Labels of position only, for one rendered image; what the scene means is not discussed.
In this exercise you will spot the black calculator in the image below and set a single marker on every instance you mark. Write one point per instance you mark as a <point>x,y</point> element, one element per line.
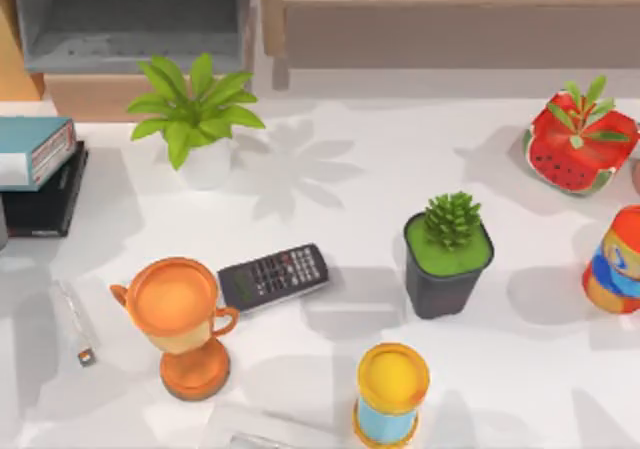
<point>272,276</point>

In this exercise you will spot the spiky plant in black pot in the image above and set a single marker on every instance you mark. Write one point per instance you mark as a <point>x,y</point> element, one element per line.
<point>445,259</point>

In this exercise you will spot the leafy plant in white pot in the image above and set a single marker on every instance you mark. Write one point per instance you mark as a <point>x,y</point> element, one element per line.
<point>197,114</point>

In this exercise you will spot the orange trophy cup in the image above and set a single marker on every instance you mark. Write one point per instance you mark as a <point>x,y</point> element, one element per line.
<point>175,319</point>

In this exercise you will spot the wooden open shelf unit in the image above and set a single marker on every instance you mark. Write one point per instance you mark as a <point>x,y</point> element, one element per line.
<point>450,29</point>

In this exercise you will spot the grey cabinet with dark inside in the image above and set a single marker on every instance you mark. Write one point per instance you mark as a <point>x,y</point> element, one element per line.
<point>132,19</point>

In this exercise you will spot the watermelon patterned plant pot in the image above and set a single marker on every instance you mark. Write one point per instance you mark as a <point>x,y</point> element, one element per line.
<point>580,144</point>

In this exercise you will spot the black book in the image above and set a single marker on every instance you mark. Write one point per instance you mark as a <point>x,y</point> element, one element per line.
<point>47,204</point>

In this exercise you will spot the wooden cupboard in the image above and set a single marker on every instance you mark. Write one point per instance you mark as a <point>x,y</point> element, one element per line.
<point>60,94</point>

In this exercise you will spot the teal book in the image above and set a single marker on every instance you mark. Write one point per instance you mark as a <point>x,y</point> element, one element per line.
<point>35,151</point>

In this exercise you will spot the red blue and yellow can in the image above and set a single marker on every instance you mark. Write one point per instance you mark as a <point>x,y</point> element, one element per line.
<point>615,264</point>

